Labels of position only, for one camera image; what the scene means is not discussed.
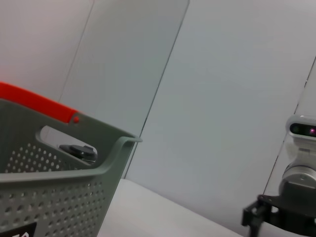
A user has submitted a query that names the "grey-green perforated storage bin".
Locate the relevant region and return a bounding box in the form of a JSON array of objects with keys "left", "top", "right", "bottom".
[{"left": 0, "top": 98, "right": 143, "bottom": 237}]

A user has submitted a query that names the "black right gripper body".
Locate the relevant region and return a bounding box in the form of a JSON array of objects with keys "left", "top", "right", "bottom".
[{"left": 257, "top": 194, "right": 316, "bottom": 227}]

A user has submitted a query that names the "orange bin handle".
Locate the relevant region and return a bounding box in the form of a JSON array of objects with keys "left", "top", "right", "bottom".
[{"left": 0, "top": 81, "right": 80, "bottom": 124}]

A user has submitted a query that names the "glass teapot black lid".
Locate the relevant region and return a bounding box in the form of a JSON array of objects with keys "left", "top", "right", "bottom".
[{"left": 59, "top": 144, "right": 98, "bottom": 165}]

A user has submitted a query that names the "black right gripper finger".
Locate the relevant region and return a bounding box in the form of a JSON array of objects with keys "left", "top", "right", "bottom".
[{"left": 241, "top": 199, "right": 269, "bottom": 237}]

